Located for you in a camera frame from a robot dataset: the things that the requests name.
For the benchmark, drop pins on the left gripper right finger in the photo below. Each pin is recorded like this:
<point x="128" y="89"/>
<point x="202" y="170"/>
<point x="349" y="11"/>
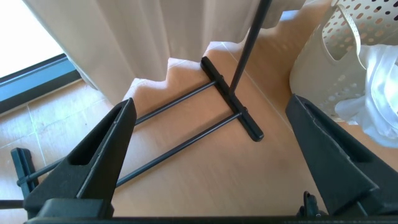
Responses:
<point x="335" y="183"/>

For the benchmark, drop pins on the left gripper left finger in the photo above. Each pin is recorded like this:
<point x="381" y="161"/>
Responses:
<point x="93" y="186"/>

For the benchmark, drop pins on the white garment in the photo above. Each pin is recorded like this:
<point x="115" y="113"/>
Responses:
<point x="379" y="102"/>

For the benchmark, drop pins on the white laundry basket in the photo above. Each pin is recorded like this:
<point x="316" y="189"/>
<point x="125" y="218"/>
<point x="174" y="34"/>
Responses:
<point x="314" y="74"/>

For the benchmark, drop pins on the black clothes rack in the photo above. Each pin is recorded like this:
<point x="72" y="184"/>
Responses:
<point x="231" y="99"/>

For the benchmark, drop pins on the window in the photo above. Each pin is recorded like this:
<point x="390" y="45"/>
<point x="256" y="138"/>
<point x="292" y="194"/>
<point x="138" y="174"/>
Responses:
<point x="31" y="84"/>

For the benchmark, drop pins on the beige curtain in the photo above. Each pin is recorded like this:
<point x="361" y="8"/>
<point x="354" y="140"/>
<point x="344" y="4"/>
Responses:
<point x="140" y="37"/>

